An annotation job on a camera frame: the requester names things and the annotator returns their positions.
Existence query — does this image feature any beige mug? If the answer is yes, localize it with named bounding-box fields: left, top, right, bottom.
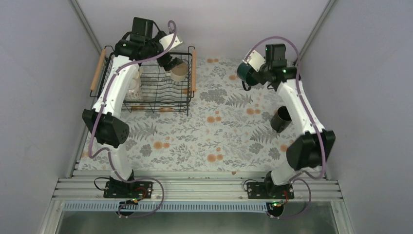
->
left=170, top=63, right=188, bottom=82

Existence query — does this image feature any dark green mug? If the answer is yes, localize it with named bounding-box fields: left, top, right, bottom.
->
left=237, top=62, right=259, bottom=91

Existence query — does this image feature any patterned white mug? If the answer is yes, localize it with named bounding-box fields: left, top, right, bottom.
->
left=125, top=69, right=143, bottom=101

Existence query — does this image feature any matte black mug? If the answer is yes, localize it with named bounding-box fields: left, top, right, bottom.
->
left=270, top=106, right=292, bottom=134

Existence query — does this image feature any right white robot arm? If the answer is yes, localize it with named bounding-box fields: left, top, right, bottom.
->
left=247, top=44, right=336, bottom=198

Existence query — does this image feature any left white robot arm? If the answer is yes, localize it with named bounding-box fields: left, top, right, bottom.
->
left=82, top=17, right=183, bottom=197

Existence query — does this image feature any floral table mat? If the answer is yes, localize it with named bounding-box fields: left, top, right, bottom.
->
left=78, top=57, right=310, bottom=172

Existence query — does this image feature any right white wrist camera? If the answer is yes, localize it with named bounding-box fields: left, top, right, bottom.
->
left=243, top=50, right=266, bottom=72

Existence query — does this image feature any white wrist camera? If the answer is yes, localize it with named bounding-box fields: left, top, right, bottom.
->
left=243, top=50, right=266, bottom=72
left=159, top=34, right=183, bottom=51

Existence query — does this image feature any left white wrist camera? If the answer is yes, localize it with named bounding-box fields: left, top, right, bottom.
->
left=159, top=34, right=183, bottom=51

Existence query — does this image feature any black wire dish rack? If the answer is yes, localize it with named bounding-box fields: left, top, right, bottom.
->
left=82, top=52, right=196, bottom=120

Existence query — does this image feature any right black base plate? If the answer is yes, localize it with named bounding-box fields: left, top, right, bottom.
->
left=246, top=181, right=295, bottom=199

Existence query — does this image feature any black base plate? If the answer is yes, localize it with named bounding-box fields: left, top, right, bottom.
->
left=103, top=180, right=153, bottom=199
left=246, top=181, right=295, bottom=199

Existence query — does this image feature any aluminium rail frame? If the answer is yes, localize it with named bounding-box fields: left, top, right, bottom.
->
left=52, top=171, right=343, bottom=212

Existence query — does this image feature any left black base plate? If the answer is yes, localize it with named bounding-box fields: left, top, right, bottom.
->
left=103, top=180, right=153, bottom=199

